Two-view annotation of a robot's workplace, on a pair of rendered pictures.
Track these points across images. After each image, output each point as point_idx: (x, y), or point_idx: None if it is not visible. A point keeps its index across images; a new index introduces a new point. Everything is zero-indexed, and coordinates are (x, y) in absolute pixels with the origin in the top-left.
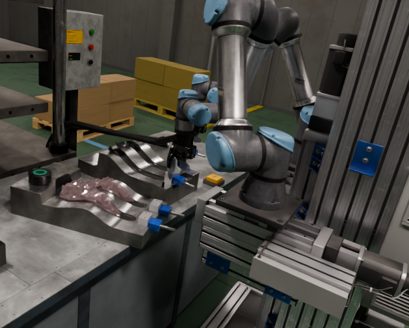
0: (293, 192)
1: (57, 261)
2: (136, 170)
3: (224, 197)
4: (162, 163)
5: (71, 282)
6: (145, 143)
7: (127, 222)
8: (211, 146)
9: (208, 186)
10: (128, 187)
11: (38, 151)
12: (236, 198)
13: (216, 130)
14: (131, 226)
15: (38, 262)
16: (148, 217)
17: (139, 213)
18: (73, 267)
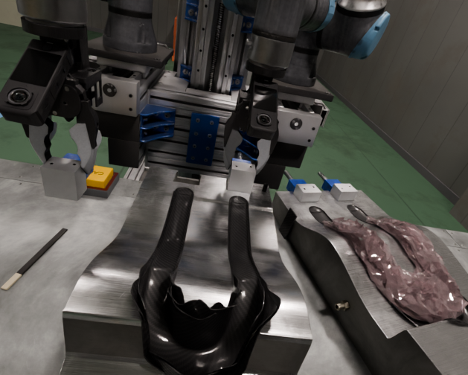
0: (233, 70)
1: (457, 255)
2: (241, 254)
3: (324, 92)
4: (149, 227)
5: (445, 229)
6: (85, 270)
7: (364, 209)
8: (379, 33)
9: (117, 189)
10: (318, 230)
11: None
12: (313, 88)
13: (384, 10)
14: (363, 202)
15: None
16: (344, 184)
17: (335, 206)
18: (440, 238)
